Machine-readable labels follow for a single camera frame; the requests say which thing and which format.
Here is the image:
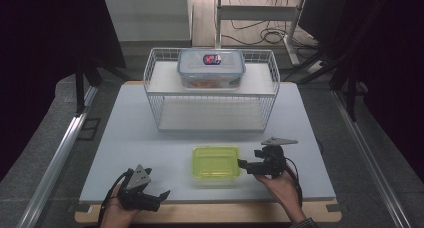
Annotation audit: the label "white wire rack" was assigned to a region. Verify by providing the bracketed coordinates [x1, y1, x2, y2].
[143, 47, 281, 133]

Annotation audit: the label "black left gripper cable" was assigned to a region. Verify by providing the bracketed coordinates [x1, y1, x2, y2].
[97, 168, 134, 226]

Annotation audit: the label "white metal stand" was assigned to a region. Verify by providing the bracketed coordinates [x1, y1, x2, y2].
[214, 0, 308, 66]

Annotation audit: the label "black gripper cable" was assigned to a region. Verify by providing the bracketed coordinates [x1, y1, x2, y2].
[284, 157, 304, 208]
[97, 168, 134, 226]

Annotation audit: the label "person's left hand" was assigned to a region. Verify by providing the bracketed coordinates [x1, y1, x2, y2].
[99, 182, 143, 228]

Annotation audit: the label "blue lid clear food container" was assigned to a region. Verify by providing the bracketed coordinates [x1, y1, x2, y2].
[176, 48, 247, 90]

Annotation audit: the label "green lid clear food container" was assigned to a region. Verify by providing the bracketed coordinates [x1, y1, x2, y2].
[191, 145, 242, 187]

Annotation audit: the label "metal rail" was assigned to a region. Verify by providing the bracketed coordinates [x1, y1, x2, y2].
[16, 85, 98, 228]
[331, 89, 416, 228]

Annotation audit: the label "black stand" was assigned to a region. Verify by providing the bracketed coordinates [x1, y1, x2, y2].
[73, 52, 103, 117]
[329, 54, 372, 122]

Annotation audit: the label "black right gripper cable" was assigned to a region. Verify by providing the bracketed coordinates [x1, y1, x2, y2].
[284, 157, 304, 208]

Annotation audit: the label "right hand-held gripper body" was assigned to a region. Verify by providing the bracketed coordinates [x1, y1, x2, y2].
[246, 136, 299, 180]

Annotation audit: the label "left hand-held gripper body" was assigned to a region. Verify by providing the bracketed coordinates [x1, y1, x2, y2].
[117, 164, 162, 213]

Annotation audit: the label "person's right hand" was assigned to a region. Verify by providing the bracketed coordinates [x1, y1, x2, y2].
[254, 169, 306, 221]

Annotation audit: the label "black floor cables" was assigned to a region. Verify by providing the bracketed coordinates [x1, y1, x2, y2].
[221, 0, 323, 48]

